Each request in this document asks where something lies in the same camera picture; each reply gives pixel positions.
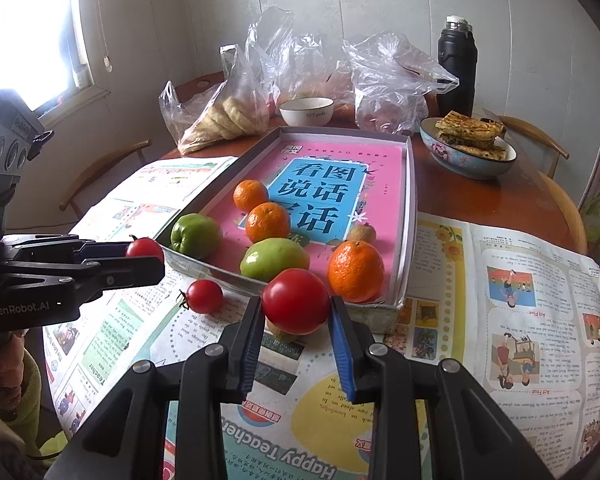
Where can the newspaper with sports pictures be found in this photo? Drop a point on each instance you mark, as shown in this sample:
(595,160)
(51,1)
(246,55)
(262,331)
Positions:
(530,320)

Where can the clear plastic bag of flatbreads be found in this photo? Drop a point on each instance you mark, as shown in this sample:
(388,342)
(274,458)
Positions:
(200,110)

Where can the pink book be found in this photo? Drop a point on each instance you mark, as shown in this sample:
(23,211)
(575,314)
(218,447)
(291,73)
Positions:
(380,185)

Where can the black thermos bottle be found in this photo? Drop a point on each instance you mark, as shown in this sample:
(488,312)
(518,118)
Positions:
(457,70)

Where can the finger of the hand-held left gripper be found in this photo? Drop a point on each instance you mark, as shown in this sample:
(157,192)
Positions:
(55,247)
(125,272)

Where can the blue floral bowl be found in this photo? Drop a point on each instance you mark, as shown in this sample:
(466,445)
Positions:
(460,162)

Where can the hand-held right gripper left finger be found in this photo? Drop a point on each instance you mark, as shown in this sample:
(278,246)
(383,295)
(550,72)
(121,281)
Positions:
(240,355)

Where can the stack of round flatbreads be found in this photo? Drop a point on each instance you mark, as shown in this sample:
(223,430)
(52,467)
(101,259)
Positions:
(225,120)

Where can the large green jujube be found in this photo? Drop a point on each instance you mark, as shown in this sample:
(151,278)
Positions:
(275,259)

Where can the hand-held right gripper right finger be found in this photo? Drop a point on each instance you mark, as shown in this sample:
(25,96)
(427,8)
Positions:
(342,355)

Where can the newspaper with yellow circle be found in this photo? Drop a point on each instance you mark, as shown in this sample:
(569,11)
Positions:
(310,410)

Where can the clear plastic bag with red contents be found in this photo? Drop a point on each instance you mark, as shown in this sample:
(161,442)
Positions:
(390,85)

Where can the orange tangerine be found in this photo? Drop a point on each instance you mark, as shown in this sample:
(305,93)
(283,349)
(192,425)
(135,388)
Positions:
(266,221)
(355,270)
(250,195)

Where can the grey cardboard box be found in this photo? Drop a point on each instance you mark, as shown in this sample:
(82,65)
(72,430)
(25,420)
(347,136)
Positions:
(370,317)

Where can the wooden chair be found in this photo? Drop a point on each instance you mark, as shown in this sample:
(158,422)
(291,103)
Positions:
(572,215)
(200,85)
(545,140)
(105,165)

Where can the window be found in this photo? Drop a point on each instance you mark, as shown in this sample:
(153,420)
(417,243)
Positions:
(25,40)

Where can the pile of fried pancakes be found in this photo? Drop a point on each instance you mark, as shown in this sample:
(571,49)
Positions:
(467,132)

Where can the white ceramic bowl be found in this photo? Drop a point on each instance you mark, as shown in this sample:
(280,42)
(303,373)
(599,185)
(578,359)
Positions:
(306,112)

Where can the red tomato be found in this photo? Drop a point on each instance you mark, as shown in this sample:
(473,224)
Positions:
(205,296)
(144,247)
(295,301)

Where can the newspaper with film strip print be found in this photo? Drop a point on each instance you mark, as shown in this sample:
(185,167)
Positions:
(190,180)

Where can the person's left forearm green sleeve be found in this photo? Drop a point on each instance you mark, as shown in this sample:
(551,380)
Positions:
(30,400)

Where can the crumpled clear plastic bag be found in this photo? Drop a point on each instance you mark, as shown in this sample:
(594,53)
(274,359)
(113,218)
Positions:
(300,55)

